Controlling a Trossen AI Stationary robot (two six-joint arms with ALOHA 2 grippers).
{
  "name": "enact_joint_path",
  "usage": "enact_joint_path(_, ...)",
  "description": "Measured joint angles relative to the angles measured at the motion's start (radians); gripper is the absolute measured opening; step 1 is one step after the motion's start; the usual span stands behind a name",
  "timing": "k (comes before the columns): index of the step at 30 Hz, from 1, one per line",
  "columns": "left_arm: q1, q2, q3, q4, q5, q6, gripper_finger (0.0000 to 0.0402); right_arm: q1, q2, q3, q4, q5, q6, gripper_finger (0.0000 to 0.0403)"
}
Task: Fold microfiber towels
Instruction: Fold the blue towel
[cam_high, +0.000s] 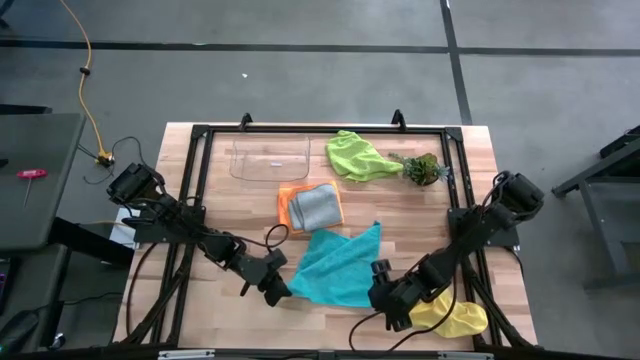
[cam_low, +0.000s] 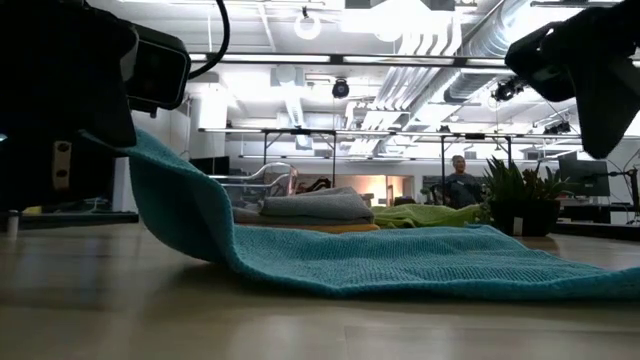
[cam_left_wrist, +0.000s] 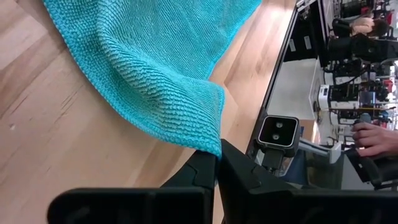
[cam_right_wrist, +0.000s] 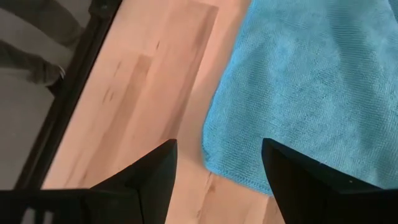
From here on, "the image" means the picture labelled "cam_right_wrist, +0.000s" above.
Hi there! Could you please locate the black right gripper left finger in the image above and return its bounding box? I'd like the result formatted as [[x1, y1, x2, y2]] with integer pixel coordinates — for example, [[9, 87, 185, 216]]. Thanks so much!
[[90, 138, 178, 224]]

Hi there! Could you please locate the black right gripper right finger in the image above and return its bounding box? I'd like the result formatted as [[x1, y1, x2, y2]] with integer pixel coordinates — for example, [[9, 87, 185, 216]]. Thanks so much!
[[261, 138, 384, 224]]

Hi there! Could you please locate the teal microfiber towel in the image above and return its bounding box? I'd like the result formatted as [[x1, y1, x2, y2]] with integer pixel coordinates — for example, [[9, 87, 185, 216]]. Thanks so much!
[[201, 0, 398, 197]]

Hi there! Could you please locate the person's leg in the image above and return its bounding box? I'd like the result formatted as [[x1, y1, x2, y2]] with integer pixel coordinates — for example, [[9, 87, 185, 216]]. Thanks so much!
[[0, 0, 84, 87]]

